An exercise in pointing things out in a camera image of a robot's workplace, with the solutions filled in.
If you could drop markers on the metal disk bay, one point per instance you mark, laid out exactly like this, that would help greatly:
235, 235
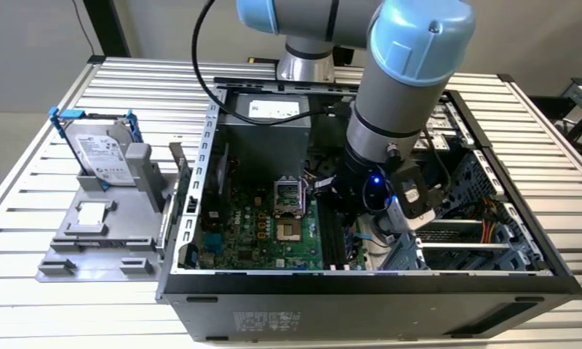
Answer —
461, 246

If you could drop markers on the yellow black plug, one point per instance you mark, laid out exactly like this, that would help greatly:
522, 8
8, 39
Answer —
253, 60

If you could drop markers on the black RAM slot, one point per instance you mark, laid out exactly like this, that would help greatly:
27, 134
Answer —
331, 243
325, 240

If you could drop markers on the CPU socket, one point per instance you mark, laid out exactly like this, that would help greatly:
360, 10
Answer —
290, 230

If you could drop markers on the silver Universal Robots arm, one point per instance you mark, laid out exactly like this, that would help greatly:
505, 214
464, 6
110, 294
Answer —
408, 91

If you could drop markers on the black round fan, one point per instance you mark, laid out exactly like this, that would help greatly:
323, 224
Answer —
326, 165

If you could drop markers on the graphics card with metal bracket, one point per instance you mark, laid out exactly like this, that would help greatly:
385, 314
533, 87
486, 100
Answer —
182, 181

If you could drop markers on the grey power supply unit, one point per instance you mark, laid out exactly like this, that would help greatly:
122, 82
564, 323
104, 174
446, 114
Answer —
267, 145

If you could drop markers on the black box behind arm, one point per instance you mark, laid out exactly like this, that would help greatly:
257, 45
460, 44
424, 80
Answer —
343, 57

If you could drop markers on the black frame post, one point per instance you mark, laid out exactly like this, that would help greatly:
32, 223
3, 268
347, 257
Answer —
114, 32

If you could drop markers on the grey parts rack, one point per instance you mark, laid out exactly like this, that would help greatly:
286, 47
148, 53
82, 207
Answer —
126, 221

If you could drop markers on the grey metal drive cage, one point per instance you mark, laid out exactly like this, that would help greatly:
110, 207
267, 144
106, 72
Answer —
441, 123

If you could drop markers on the thin locking lever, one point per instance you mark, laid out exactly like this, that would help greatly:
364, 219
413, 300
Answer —
302, 196

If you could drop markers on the grey white wrist camera box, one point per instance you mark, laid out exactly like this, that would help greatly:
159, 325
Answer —
402, 218

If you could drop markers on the hard disk in blue carrier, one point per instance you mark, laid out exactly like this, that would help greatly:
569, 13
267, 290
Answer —
102, 152

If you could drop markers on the silver CPU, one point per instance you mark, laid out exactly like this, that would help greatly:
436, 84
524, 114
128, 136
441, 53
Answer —
91, 213

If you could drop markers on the black open PC case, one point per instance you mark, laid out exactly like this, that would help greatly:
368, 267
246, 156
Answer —
321, 312

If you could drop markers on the perforated metal panel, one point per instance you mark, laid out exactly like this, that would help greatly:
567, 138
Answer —
476, 174

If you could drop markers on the black table corner cap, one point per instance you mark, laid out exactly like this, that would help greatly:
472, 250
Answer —
505, 77
96, 59

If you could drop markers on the blue expansion slot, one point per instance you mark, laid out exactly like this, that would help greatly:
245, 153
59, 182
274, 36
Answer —
214, 243

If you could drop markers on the green motherboard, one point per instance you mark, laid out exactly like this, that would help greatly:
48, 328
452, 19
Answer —
242, 232

